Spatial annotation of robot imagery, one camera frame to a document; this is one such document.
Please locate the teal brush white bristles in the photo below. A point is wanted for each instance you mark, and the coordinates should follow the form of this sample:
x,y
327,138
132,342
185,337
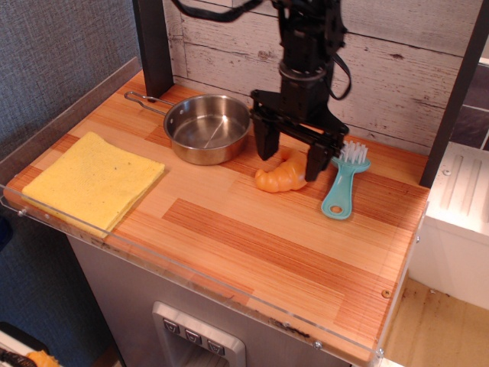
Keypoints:
x,y
351,161

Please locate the orange object bottom left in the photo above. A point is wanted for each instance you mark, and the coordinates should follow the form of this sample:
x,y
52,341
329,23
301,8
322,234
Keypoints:
x,y
42,359

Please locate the dark shelf post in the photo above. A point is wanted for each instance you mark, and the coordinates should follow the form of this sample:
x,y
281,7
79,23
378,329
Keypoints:
x,y
463,80
154,46

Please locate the dark right shelf post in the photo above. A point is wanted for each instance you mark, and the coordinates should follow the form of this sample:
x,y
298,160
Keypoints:
x,y
463,80

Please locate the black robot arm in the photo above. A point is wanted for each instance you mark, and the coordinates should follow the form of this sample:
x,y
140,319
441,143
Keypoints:
x,y
311,34

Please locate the orange plastic croissant toy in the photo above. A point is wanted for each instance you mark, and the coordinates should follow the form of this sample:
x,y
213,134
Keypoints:
x,y
289,175

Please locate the steel pan with handle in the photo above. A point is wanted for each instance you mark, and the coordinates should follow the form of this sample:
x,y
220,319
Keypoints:
x,y
204,130

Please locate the silver dispenser button panel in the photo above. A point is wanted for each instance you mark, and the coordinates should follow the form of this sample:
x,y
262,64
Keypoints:
x,y
188,341

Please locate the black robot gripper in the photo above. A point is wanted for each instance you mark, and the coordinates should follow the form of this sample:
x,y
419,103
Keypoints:
x,y
300,110

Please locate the clear acrylic edge guard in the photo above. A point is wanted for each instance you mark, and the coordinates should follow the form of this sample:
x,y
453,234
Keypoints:
x,y
274,256

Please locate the yellow folded cloth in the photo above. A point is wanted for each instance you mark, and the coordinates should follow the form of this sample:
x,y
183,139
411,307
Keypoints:
x,y
93,184

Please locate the dark left shelf post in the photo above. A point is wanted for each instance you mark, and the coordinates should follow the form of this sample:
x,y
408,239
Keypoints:
x,y
154,46

